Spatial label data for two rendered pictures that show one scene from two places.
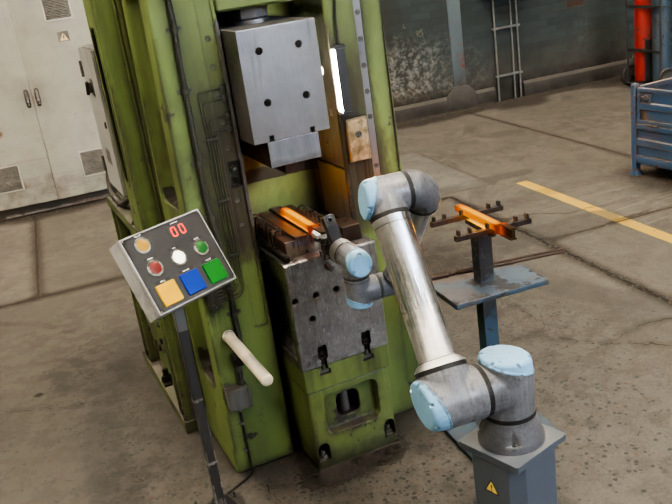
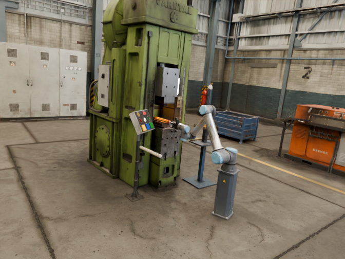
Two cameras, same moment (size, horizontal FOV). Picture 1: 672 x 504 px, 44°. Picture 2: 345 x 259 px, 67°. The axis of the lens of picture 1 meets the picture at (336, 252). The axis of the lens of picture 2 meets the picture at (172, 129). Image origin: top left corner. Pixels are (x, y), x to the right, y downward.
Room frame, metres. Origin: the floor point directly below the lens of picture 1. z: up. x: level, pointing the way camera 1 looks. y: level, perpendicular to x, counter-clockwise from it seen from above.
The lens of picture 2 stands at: (-0.56, 1.36, 1.70)
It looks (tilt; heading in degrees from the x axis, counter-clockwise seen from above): 12 degrees down; 339
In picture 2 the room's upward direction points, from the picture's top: 5 degrees clockwise
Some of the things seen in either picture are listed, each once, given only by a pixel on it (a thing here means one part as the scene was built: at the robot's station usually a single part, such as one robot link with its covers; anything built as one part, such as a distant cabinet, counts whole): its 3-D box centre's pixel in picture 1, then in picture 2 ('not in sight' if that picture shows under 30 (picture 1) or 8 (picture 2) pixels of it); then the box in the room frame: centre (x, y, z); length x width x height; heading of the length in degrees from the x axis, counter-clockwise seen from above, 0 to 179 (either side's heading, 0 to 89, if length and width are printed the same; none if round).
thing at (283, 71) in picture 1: (274, 75); (163, 81); (3.20, 0.13, 1.56); 0.42 x 0.39 x 0.40; 22
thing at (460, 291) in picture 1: (484, 282); (204, 142); (3.03, -0.56, 0.67); 0.40 x 0.30 x 0.02; 107
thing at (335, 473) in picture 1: (347, 460); (164, 186); (2.94, 0.08, 0.01); 0.58 x 0.39 x 0.01; 112
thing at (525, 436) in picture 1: (510, 422); (229, 165); (2.06, -0.42, 0.65); 0.19 x 0.19 x 0.10
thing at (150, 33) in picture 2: (201, 154); (146, 96); (2.98, 0.43, 1.35); 0.08 x 0.05 x 1.70; 112
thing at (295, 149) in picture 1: (274, 141); (159, 98); (3.18, 0.17, 1.32); 0.42 x 0.20 x 0.10; 22
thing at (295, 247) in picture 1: (289, 229); (158, 122); (3.18, 0.17, 0.96); 0.42 x 0.20 x 0.09; 22
